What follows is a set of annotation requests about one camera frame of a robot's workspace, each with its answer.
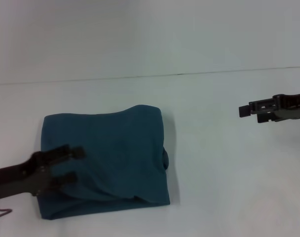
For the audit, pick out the teal FREE print t-shirt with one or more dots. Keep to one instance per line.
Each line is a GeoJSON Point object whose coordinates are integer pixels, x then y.
{"type": "Point", "coordinates": [110, 158]}

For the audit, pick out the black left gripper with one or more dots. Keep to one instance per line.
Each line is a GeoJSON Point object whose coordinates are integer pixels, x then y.
{"type": "Point", "coordinates": [23, 172]}

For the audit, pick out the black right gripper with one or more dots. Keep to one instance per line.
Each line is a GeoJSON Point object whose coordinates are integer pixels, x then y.
{"type": "Point", "coordinates": [280, 108]}

